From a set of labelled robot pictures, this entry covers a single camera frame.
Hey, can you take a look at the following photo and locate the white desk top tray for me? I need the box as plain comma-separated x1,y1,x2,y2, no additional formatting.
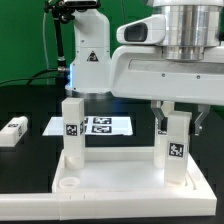
52,147,195,193

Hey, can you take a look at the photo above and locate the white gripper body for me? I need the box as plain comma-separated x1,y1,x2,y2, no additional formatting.
110,46,224,105

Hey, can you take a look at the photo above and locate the black cable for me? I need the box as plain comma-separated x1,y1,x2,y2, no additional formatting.
0,68,69,88

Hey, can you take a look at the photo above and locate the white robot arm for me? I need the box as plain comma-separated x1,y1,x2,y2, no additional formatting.
72,0,224,133

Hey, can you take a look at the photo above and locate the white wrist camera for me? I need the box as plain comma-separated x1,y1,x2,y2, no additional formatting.
116,14,166,45

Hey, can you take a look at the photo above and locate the white L-shaped corner guide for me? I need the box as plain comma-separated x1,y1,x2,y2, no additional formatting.
0,159,217,221

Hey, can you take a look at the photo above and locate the grey cable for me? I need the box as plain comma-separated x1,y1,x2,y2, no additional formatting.
41,13,51,85

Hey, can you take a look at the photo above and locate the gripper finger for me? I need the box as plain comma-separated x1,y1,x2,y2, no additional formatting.
194,104,210,135
151,100,165,131

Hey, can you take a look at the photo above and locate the fiducial marker sheet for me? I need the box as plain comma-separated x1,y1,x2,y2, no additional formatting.
43,116,133,136

